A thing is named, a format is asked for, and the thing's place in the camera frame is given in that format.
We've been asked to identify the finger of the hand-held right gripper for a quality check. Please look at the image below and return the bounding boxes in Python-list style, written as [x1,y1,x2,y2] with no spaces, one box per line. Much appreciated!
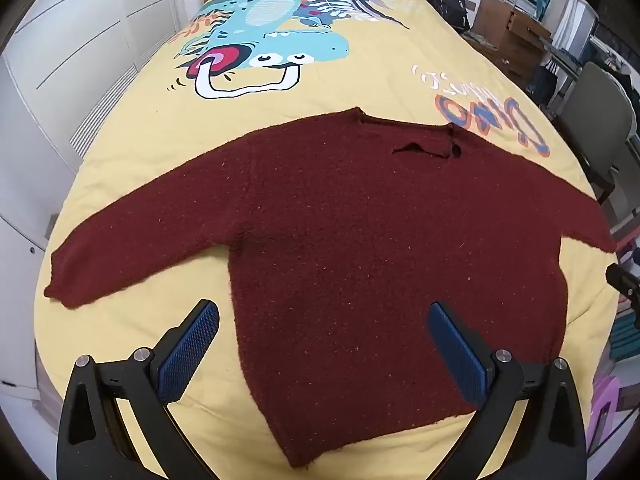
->
[605,262,640,311]

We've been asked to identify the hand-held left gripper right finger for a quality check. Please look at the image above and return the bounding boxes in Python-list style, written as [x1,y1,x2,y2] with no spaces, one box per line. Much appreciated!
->
[427,301,587,480]

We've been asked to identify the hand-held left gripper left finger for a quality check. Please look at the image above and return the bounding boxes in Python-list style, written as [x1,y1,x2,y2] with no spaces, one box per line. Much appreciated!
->
[57,299,221,480]

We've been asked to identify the dark red knit sweater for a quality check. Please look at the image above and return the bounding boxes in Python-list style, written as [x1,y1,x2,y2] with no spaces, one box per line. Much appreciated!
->
[44,106,618,470]

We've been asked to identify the teal storage box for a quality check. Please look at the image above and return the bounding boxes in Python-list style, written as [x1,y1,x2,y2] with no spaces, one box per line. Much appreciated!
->
[607,305,637,361]

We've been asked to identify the purple stool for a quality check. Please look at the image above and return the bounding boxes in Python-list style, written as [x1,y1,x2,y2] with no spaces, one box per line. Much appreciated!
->
[587,375,623,456]

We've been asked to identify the grey chair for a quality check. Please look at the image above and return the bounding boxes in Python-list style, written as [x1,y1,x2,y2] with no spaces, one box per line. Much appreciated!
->
[555,61,638,206]

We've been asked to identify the yellow cartoon printed blanket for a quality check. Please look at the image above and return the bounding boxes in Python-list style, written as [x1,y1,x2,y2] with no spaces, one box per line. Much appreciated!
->
[32,0,623,480]

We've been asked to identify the brown wooden cabinet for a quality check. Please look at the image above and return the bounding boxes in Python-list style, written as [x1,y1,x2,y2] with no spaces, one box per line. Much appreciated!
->
[472,0,553,91]

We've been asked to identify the black backpack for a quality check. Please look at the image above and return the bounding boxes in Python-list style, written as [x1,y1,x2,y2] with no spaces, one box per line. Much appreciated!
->
[425,0,472,33]

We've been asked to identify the white wardrobe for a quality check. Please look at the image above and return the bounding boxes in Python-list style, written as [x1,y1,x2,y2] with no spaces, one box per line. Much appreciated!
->
[0,0,206,401]

